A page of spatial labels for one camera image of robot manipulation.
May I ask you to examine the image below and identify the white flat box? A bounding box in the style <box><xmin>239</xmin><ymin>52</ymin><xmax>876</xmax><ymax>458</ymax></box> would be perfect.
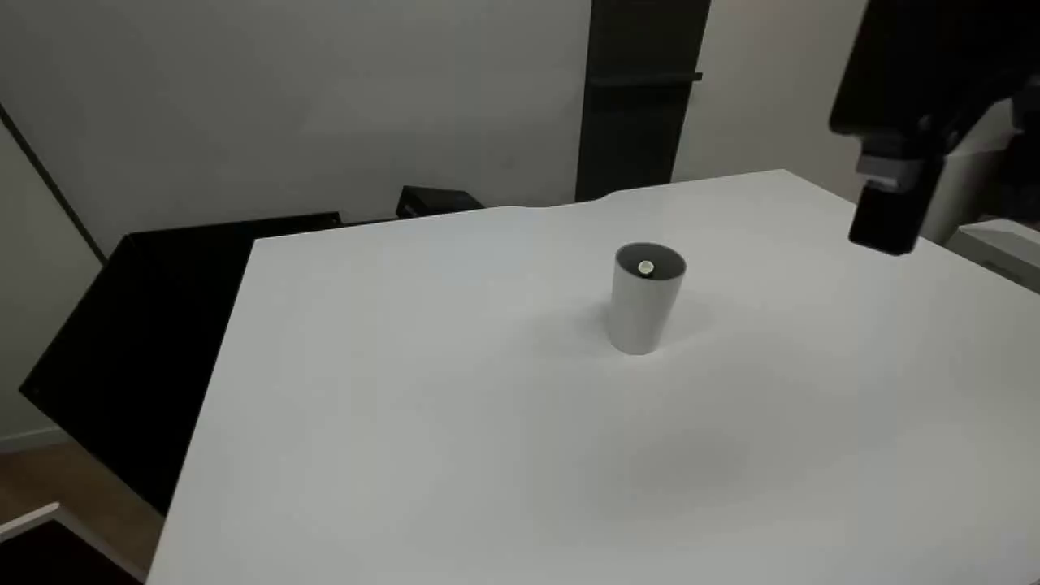
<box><xmin>944</xmin><ymin>215</ymin><xmax>1040</xmax><ymax>293</ymax></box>

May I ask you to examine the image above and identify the small black box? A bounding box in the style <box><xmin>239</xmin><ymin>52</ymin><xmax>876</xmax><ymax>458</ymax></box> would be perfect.
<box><xmin>395</xmin><ymin>183</ymin><xmax>488</xmax><ymax>220</ymax></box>

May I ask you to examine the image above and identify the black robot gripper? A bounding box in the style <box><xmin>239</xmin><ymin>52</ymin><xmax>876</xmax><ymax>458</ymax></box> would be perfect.
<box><xmin>825</xmin><ymin>0</ymin><xmax>1040</xmax><ymax>261</ymax></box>

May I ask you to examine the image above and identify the dark object with white edge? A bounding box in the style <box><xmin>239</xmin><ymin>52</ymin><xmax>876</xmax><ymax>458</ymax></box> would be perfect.
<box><xmin>0</xmin><ymin>502</ymin><xmax>142</xmax><ymax>585</ymax></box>

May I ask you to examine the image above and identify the white leaning panel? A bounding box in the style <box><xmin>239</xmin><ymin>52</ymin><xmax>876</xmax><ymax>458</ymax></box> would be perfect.
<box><xmin>920</xmin><ymin>102</ymin><xmax>1025</xmax><ymax>248</ymax></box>

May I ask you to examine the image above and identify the large black flat board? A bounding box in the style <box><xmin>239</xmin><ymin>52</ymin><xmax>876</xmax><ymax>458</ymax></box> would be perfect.
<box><xmin>16</xmin><ymin>207</ymin><xmax>344</xmax><ymax>517</ymax></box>

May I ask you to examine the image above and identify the thin black diagonal strip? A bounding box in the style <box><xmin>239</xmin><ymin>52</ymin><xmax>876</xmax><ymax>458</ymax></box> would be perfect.
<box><xmin>0</xmin><ymin>103</ymin><xmax>110</xmax><ymax>268</ymax></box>

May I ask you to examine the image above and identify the grey cylindrical mug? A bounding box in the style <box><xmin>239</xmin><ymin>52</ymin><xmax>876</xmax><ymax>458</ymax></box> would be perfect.
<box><xmin>607</xmin><ymin>239</ymin><xmax>694</xmax><ymax>358</ymax></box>

